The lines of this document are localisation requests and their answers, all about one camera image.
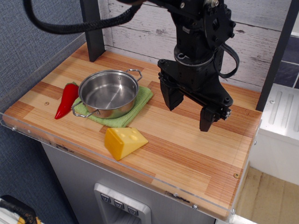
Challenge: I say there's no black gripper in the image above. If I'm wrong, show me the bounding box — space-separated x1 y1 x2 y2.
158 45 233 132

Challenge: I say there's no yellow toy cheese wedge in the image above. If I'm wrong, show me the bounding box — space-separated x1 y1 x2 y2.
104 127 149 161

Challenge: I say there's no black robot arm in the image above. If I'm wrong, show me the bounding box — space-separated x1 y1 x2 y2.
155 0 240 132

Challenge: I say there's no black yellow object corner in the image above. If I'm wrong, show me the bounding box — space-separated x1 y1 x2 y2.
0 195 42 224

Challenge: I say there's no green cloth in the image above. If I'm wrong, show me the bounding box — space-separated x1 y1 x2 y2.
72 86 153 128

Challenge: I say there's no stainless steel pot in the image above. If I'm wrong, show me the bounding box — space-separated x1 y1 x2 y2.
72 69 142 119

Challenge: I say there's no white toy sink unit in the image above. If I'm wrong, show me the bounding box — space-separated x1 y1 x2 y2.
249 84 299 184

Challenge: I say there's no red toy chili pepper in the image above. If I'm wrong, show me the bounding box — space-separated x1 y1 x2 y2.
55 82 79 119

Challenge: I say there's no silver toy fridge cabinet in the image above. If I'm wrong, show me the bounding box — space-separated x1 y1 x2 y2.
42 142 215 224

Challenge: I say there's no thin black cable loop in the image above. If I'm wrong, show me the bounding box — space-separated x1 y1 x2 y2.
217 42 240 79

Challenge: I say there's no dark grey right post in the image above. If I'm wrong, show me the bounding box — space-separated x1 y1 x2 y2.
256 0 299 112

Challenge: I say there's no dark grey post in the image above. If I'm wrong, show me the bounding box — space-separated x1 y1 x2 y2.
256 0 299 112
80 0 105 62

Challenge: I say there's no thick black braided cable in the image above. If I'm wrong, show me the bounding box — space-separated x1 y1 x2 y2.
22 0 142 35

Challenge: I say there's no dark grey left post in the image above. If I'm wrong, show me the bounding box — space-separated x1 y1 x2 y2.
80 0 105 62

